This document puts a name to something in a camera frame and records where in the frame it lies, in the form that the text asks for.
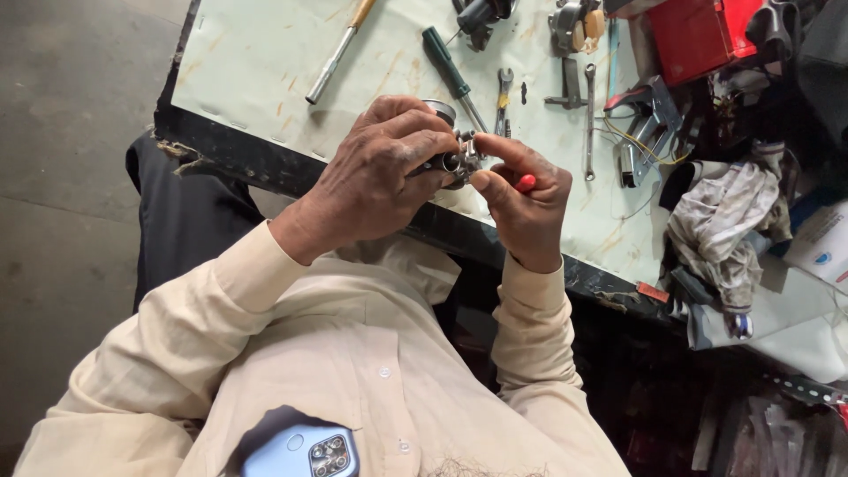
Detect person's right hand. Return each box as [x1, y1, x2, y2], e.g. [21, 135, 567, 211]
[468, 132, 575, 274]

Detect person's left hand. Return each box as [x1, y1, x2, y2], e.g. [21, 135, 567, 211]
[268, 95, 461, 266]

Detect small metal carburetor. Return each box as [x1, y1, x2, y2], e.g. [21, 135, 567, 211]
[409, 129, 486, 191]

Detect round metal cap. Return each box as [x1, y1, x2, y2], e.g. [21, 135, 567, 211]
[422, 98, 458, 128]

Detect long slim combination spanner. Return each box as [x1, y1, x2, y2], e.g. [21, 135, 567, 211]
[582, 63, 598, 182]

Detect small open-end spanner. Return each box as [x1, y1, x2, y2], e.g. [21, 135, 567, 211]
[493, 68, 515, 138]

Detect grey metal T-shaped tool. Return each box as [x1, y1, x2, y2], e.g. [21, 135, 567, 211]
[544, 57, 588, 111]

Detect orange tag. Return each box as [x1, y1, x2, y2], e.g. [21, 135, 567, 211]
[635, 281, 671, 305]

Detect pale green table cover sheet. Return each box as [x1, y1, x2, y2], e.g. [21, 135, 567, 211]
[170, 0, 671, 287]

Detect dark trousers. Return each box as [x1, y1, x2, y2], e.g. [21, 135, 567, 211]
[125, 131, 267, 314]

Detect dirty grey rag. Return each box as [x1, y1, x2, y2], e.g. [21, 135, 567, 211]
[665, 158, 794, 314]

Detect cream shirt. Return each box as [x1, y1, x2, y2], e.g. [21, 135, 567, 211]
[13, 219, 632, 477]

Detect carburetor body with tan float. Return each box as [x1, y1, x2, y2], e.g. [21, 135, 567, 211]
[548, 0, 607, 56]

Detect black motor part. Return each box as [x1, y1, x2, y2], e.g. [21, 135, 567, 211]
[452, 0, 519, 53]

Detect red plastic box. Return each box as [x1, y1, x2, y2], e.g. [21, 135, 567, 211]
[645, 0, 765, 88]

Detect blue smartphone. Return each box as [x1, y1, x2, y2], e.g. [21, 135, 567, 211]
[241, 423, 360, 477]

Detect white cardboard box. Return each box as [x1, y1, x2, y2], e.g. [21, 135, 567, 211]
[782, 199, 848, 295]

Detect black bag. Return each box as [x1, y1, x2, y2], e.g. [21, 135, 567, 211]
[794, 0, 848, 150]

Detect wooden-handled socket driver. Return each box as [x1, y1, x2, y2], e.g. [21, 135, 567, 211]
[304, 0, 379, 106]

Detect yellow wire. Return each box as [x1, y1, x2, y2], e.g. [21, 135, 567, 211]
[602, 115, 691, 167]

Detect green-handled screwdriver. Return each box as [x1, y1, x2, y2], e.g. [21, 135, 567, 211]
[422, 26, 491, 134]

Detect bent metal bracket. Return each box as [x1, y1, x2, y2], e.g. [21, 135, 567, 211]
[603, 74, 685, 189]

